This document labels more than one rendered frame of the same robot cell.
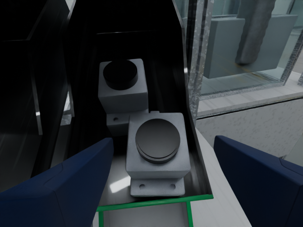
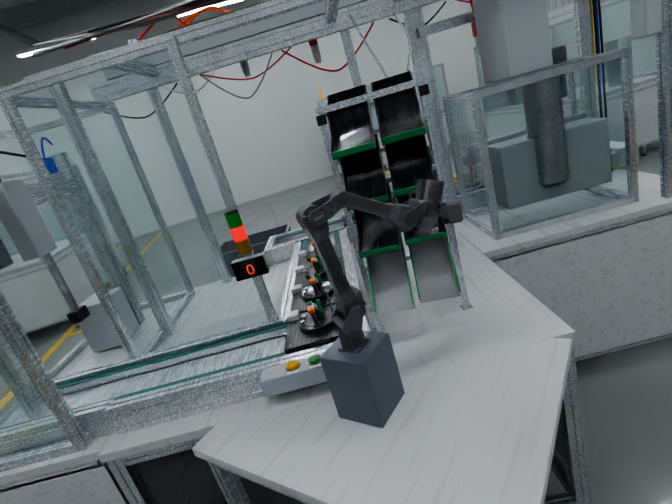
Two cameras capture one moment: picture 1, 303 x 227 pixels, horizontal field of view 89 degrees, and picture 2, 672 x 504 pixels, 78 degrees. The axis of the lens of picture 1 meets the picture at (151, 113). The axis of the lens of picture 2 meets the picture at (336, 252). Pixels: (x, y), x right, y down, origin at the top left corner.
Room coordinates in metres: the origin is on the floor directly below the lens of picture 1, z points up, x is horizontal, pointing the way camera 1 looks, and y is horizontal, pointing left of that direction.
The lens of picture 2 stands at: (-1.19, -0.05, 1.64)
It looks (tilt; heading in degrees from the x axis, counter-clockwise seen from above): 18 degrees down; 16
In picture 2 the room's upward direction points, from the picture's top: 16 degrees counter-clockwise
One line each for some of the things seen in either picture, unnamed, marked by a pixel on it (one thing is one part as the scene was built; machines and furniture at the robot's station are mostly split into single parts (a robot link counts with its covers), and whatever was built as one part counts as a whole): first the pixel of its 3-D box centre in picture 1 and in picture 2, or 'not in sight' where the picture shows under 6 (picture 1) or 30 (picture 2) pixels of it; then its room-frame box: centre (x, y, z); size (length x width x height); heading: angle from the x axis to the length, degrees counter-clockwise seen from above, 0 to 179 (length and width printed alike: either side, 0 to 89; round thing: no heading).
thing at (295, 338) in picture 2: not in sight; (319, 325); (0.05, 0.44, 0.96); 0.24 x 0.24 x 0.02; 13
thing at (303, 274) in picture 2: not in sight; (316, 264); (0.54, 0.55, 1.01); 0.24 x 0.24 x 0.13; 13
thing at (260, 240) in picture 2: not in sight; (257, 251); (1.91, 1.51, 0.73); 0.62 x 0.42 x 0.23; 103
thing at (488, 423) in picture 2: not in sight; (381, 397); (-0.22, 0.22, 0.84); 0.90 x 0.70 x 0.03; 68
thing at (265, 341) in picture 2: not in sight; (245, 355); (0.01, 0.74, 0.91); 0.84 x 0.28 x 0.10; 103
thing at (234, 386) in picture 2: not in sight; (242, 382); (-0.16, 0.67, 0.91); 0.89 x 0.06 x 0.11; 103
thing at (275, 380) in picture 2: not in sight; (296, 374); (-0.18, 0.47, 0.93); 0.21 x 0.07 x 0.06; 103
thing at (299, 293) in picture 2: not in sight; (316, 284); (0.30, 0.50, 1.01); 0.24 x 0.24 x 0.13; 13
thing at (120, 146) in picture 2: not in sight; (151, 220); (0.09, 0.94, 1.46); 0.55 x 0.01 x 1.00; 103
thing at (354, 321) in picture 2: not in sight; (346, 314); (-0.26, 0.24, 1.15); 0.09 x 0.07 x 0.06; 32
